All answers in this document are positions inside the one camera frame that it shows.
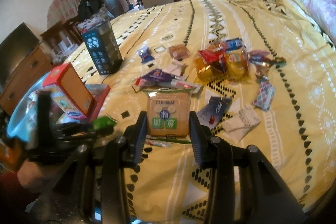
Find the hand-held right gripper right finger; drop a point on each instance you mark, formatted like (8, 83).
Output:
(195, 140)

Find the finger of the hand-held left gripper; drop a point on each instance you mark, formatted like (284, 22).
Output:
(76, 132)

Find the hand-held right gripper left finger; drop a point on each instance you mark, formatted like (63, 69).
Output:
(137, 134)

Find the green snack packet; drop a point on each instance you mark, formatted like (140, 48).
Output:
(103, 123)

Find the tan biscuit packet green label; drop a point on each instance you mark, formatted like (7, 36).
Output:
(168, 113)

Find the person's left forearm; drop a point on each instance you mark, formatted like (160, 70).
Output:
(31, 174)

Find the pink wrapped candy stick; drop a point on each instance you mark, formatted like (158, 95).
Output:
(158, 144)

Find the light blue basin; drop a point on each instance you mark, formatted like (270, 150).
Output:
(18, 113)

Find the dark blue snack packet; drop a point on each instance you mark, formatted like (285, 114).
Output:
(215, 108)

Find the red box lid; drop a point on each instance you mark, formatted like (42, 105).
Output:
(101, 100)

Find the red orange carton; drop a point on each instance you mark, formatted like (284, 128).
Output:
(71, 87)

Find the orange box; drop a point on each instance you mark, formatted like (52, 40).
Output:
(10, 154)

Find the white cake packet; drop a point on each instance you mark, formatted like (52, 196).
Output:
(241, 123)

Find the wooden dresser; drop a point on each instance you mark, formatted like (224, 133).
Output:
(29, 69)

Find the purple white snack packet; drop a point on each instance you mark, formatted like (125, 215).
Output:
(168, 86)

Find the orange jelly cup pack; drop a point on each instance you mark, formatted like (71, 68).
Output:
(207, 70)

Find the black television screen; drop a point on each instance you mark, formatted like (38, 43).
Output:
(15, 50)

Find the small white packet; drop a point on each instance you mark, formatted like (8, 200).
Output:
(176, 68)

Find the small blue red packet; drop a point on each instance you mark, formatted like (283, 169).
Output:
(145, 55)

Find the purple teal scale-pattern packet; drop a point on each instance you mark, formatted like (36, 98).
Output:
(265, 95)

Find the wooden chair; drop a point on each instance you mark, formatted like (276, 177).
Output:
(60, 37)

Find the yellow jelly cup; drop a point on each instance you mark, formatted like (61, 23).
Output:
(237, 66)

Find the black printed box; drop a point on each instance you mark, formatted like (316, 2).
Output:
(103, 52)

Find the tan pastry packet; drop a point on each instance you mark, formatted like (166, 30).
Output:
(179, 52)

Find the brown snack packet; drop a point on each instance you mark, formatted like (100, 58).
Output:
(262, 72)

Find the blue white snack packet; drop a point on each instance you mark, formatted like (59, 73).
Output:
(234, 45)

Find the dark candy bar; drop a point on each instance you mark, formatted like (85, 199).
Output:
(274, 61)

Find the pink wicker chair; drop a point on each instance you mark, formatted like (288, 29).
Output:
(61, 3)

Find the black clothing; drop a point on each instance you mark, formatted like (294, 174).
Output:
(90, 5)

